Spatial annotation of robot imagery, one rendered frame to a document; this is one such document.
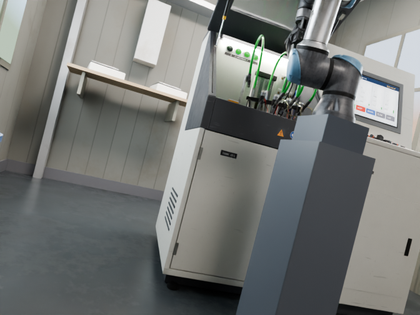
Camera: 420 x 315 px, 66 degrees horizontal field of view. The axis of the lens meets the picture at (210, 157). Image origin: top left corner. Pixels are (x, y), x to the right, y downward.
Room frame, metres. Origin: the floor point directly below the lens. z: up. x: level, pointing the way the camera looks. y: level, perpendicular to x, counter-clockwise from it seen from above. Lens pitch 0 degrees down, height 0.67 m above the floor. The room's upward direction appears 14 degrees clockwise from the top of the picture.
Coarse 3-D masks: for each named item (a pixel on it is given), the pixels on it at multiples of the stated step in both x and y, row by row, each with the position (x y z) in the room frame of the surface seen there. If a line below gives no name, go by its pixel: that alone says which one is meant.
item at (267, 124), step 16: (224, 112) 1.55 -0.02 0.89; (240, 112) 1.56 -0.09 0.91; (256, 112) 1.58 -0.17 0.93; (208, 128) 1.54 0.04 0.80; (224, 128) 1.55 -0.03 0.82; (240, 128) 1.57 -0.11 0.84; (256, 128) 1.58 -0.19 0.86; (272, 128) 1.60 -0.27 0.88; (288, 128) 1.62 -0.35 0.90; (272, 144) 1.61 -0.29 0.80
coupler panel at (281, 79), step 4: (284, 72) 2.17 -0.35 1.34; (280, 76) 2.16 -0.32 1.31; (280, 80) 2.16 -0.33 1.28; (280, 84) 2.17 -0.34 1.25; (276, 88) 2.16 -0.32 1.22; (280, 88) 2.17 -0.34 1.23; (292, 88) 2.19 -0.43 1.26; (276, 92) 2.16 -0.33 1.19; (280, 92) 2.14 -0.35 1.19; (292, 92) 2.19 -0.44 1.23; (284, 96) 2.18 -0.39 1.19; (280, 112) 2.18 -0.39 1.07
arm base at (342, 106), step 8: (328, 96) 1.14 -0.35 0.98; (336, 96) 1.12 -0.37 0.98; (344, 96) 1.11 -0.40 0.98; (352, 96) 1.12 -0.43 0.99; (320, 104) 1.15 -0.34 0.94; (328, 104) 1.12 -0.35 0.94; (336, 104) 1.11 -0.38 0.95; (344, 104) 1.11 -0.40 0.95; (352, 104) 1.13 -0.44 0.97; (312, 112) 1.18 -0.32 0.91; (320, 112) 1.13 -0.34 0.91; (328, 112) 1.11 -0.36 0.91; (336, 112) 1.10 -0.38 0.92; (344, 112) 1.10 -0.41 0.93; (352, 112) 1.12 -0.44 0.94; (352, 120) 1.11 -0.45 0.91
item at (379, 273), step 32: (384, 64) 2.12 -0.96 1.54; (384, 160) 1.74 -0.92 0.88; (416, 160) 1.79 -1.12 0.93; (384, 192) 1.75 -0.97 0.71; (416, 192) 1.80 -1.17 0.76; (384, 224) 1.76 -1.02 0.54; (416, 224) 1.81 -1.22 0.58; (352, 256) 1.73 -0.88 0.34; (384, 256) 1.77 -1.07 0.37; (416, 256) 1.82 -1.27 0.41; (352, 288) 1.74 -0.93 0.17; (384, 288) 1.79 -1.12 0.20
